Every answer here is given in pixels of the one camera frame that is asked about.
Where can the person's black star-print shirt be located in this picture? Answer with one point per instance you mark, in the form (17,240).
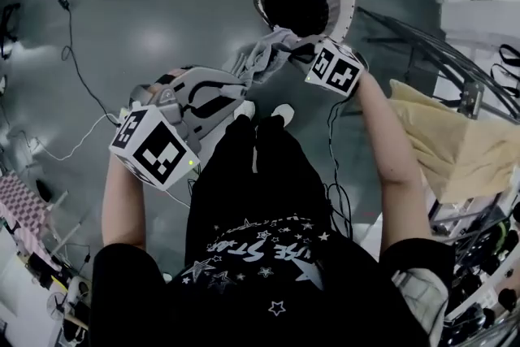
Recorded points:
(264,296)

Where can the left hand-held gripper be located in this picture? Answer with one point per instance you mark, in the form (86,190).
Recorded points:
(158,150)

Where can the yellow clothes shorts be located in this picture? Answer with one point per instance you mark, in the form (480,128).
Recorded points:
(459,142)

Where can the pink checked tablecloth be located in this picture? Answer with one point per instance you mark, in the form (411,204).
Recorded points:
(20,207)

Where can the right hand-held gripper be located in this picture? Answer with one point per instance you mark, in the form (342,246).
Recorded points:
(337,71)

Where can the person's left white shoe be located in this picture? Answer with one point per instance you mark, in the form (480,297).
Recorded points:
(245,109)

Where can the person's right forearm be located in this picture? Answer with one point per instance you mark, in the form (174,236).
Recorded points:
(390,158)

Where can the person's white shoe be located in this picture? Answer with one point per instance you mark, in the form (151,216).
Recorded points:
(282,112)
(245,109)

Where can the dark metal drying rack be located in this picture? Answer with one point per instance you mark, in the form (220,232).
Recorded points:
(471,99)

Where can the person's black trousers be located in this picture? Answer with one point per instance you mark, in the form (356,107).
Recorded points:
(260,174)

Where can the grey clothes shorts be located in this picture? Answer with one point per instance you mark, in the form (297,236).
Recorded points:
(260,61)

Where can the person's right white shoe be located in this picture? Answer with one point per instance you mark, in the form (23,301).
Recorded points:
(282,112)

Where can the person's left forearm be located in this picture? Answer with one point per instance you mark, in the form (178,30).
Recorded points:
(122,207)

